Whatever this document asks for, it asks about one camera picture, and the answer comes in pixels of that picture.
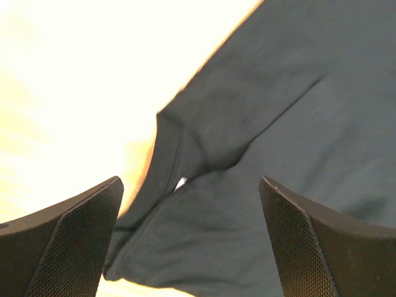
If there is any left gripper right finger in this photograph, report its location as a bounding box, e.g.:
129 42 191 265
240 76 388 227
259 177 395 297

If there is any black t-shirt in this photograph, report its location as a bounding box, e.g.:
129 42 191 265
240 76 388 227
104 1 395 296

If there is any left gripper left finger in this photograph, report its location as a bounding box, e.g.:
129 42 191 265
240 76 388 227
1 176 124 297

